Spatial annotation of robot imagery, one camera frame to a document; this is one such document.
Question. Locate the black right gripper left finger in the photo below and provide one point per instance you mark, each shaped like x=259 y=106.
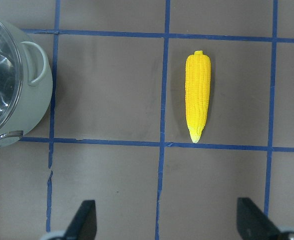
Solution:
x=84 y=224

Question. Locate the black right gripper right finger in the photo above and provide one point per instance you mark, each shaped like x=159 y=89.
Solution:
x=252 y=223

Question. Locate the yellow plastic corn cob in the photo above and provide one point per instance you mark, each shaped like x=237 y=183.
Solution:
x=197 y=93

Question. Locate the pale green electric pot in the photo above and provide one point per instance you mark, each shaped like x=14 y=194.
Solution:
x=37 y=84

